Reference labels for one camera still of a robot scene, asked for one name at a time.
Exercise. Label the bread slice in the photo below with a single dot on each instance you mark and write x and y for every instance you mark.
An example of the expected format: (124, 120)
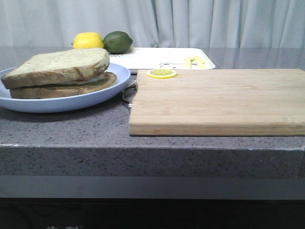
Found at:
(103, 81)
(74, 65)

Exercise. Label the light blue plate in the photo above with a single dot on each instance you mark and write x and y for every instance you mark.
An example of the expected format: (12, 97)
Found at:
(67, 103)

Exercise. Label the white rectangular tray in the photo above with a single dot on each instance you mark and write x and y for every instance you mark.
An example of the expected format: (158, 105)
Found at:
(154, 58)

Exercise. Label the lemon slice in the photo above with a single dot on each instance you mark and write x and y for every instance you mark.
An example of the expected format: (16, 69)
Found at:
(161, 73)

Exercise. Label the yellow plastic fork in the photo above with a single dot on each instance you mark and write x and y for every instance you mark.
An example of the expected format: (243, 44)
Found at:
(187, 64)

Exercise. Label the yellow plastic knife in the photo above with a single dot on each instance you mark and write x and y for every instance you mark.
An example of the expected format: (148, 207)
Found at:
(199, 62)

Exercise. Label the green lime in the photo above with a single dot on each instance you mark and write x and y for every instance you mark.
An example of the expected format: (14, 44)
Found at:
(117, 42)

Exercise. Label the white grey curtain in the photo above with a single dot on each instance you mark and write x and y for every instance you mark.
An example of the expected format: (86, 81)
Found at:
(157, 23)

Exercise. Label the yellow lemon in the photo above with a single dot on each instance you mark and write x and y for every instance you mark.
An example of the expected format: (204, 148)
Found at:
(87, 40)

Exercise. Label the wooden cutting board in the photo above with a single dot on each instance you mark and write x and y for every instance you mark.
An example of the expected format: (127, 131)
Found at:
(229, 102)

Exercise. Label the metal cutting board handle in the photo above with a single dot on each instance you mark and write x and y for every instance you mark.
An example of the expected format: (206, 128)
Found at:
(129, 93)

